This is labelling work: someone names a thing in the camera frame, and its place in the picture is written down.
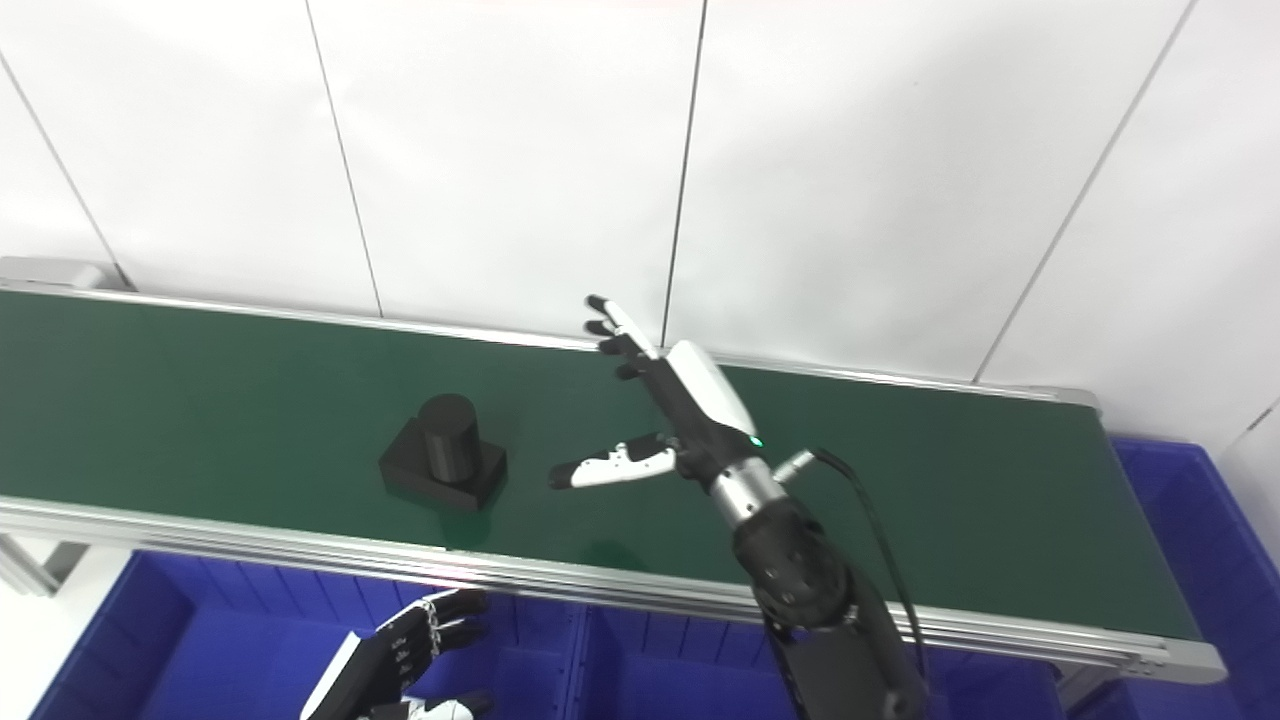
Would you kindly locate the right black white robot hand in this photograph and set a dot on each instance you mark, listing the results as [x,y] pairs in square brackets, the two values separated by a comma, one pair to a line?
[700,410]

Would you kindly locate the black cylinder part square base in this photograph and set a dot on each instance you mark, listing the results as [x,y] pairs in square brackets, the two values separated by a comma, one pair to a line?
[445,450]

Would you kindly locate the aluminium conveyor leg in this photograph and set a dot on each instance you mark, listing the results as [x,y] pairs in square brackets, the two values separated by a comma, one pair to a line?
[40,565]
[1078,685]

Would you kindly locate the green conveyor belt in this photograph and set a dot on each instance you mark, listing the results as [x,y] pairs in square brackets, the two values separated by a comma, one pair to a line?
[300,545]
[250,400]

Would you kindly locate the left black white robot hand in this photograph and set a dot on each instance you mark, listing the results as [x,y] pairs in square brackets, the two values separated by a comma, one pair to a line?
[385,650]

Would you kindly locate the blue plastic bin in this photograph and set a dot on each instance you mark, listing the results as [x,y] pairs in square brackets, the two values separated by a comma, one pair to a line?
[1200,560]
[200,640]
[680,670]

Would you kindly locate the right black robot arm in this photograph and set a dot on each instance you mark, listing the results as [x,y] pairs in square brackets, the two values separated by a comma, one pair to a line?
[810,590]

